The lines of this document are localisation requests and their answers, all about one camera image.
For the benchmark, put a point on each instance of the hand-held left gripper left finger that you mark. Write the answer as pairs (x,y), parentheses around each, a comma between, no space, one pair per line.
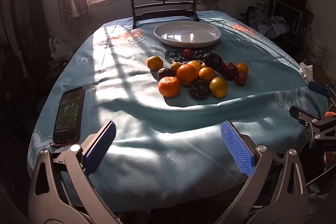
(101,146)

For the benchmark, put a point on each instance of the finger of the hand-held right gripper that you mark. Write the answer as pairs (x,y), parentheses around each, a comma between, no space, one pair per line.
(319,88)
(302,111)

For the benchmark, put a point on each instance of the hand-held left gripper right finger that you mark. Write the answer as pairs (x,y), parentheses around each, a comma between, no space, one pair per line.
(237,148)

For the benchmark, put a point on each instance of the yellow-green citrus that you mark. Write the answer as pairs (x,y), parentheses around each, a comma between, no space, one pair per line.
(218,87)

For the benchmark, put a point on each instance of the small red tomato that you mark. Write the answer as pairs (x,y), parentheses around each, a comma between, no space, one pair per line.
(241,79)

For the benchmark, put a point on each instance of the wrinkled dark passion fruit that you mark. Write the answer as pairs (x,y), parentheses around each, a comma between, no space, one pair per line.
(166,73)
(199,89)

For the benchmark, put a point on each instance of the small orange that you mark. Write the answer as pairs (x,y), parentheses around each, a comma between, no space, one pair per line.
(242,68)
(206,75)
(155,62)

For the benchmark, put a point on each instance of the large orange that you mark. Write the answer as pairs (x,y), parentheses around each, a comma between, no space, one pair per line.
(187,74)

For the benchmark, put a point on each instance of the smooth dark purple fruit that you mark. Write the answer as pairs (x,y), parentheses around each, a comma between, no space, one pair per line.
(213,61)

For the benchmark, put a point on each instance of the dimpled tangerine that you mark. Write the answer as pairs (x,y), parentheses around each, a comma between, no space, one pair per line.
(169,86)

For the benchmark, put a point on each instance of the white oval plate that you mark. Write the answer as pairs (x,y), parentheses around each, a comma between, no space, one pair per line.
(183,35)

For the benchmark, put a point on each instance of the person's right hand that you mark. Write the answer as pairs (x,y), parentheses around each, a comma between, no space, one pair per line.
(330,114)

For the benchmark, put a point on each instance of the crumpled white tissue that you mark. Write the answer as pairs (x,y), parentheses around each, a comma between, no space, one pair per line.
(305,71)

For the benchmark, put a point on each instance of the white bucket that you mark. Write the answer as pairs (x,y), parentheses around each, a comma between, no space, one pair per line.
(316,52)

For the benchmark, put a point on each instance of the black smartphone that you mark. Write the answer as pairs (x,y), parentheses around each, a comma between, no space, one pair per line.
(68,115)

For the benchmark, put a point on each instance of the light blue printed tablecloth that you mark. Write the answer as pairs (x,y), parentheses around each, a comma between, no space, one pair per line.
(157,134)

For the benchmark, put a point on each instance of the red tomato with stem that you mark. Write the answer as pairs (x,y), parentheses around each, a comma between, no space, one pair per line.
(229,71)

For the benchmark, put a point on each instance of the pile of dark clothes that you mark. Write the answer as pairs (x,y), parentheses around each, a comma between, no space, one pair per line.
(265,23)

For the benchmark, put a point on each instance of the pale yellow orange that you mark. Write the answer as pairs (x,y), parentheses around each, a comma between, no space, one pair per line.
(194,65)

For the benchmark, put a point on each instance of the white plastic bag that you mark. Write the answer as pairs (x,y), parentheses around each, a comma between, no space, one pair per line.
(59,49)

